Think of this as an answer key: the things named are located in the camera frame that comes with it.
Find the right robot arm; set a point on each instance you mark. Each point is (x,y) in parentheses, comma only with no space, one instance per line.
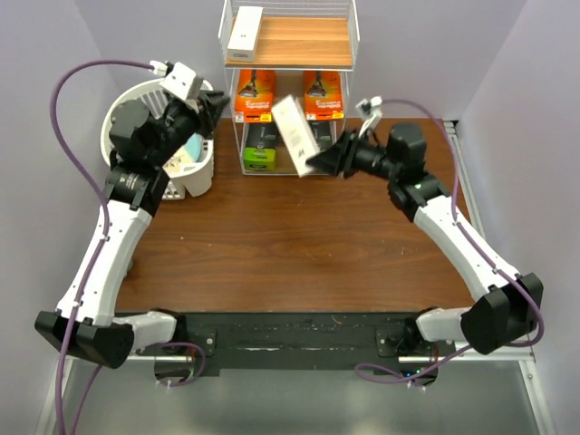
(506,302)

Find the white wire wooden shelf unit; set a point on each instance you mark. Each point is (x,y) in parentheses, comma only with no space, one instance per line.
(295,36)

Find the green black razor box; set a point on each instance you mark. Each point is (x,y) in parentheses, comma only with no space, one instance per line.
(323,132)
(259,153)

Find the white Harry's box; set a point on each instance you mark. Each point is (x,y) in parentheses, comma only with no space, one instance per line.
(296,133)

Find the grey Harry's box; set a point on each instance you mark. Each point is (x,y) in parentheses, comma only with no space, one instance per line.
(244,36)

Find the white plastic laundry basket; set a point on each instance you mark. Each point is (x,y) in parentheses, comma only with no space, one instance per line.
(194,182)

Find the orange Gillette razor pack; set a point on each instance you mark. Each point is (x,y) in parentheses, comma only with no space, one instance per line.
(254,96)
(323,100)

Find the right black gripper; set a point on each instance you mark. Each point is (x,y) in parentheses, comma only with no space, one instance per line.
(333,160)

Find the cream and blue plate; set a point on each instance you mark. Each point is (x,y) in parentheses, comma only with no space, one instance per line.
(185,157)

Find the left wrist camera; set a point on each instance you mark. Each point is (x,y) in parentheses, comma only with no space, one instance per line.
(178,80)

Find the aluminium rail frame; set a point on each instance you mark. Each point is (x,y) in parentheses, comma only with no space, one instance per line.
(506,303)

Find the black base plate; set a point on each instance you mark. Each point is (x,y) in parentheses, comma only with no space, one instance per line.
(300,341)

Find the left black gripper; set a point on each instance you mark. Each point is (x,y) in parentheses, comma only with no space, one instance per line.
(207,116)

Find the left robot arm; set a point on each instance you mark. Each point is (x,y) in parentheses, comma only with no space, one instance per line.
(84,323)

